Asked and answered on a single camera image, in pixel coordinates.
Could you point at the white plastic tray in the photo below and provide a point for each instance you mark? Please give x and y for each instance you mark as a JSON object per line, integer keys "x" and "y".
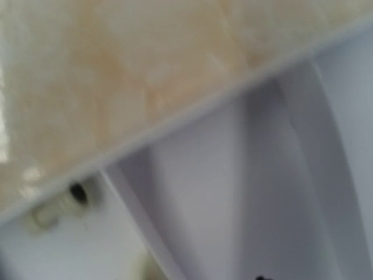
{"x": 274, "y": 183}

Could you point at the white chess piece in tray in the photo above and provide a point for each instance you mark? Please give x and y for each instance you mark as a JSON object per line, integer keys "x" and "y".
{"x": 73, "y": 202}

